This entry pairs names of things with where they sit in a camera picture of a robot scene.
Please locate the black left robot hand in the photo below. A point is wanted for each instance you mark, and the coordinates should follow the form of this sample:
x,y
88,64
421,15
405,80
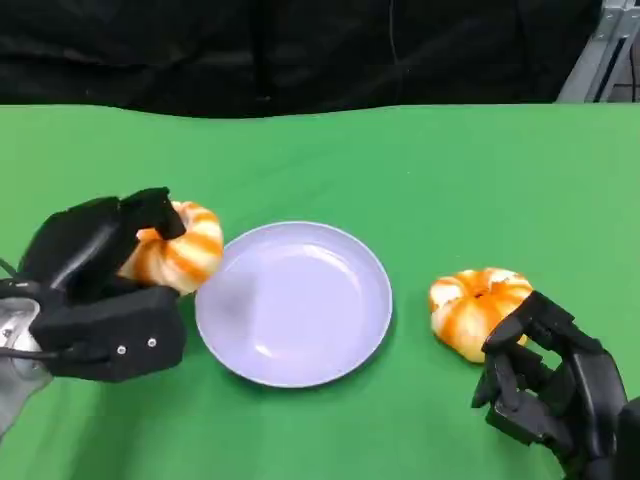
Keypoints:
x,y
75,240

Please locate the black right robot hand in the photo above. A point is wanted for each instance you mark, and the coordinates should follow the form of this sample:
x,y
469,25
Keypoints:
x,y
590,380

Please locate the orange and white bread roll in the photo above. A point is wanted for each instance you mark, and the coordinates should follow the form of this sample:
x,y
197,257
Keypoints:
x,y
185,255
467,310

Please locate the lilac round plate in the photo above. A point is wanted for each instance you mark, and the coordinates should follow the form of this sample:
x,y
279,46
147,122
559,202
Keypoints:
x,y
300,305

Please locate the green table cloth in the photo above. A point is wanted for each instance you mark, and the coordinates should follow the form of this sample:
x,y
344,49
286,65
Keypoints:
x,y
320,170

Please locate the black backdrop curtain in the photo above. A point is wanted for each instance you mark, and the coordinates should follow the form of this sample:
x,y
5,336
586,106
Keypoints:
x,y
250,50

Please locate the grey metal frame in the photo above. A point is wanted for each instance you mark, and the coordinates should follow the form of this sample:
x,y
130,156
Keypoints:
x,y
595,50

